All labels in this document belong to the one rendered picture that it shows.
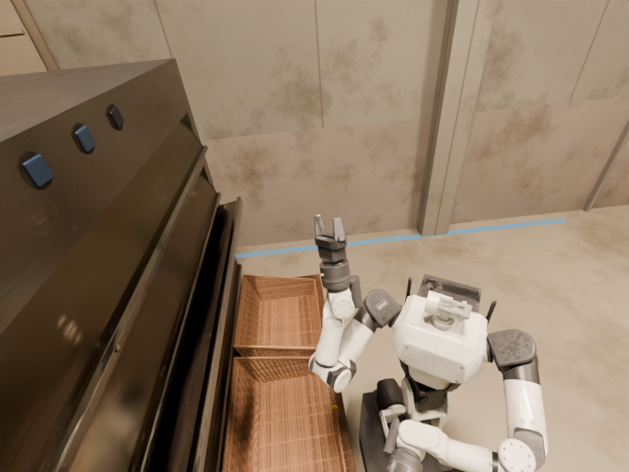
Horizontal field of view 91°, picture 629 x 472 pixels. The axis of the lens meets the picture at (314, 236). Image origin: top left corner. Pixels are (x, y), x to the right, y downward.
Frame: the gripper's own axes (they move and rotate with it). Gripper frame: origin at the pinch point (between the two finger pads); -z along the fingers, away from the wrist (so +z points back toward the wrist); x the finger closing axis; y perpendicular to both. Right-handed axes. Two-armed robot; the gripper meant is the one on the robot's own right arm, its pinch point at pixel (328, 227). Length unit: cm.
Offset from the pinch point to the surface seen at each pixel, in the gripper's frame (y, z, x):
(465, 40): -206, -91, -97
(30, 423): 67, 12, 19
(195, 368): 43, 34, -15
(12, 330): 67, -1, 13
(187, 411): 48, 39, -5
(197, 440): 47, 40, 5
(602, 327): -245, 146, -19
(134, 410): 58, 30, -2
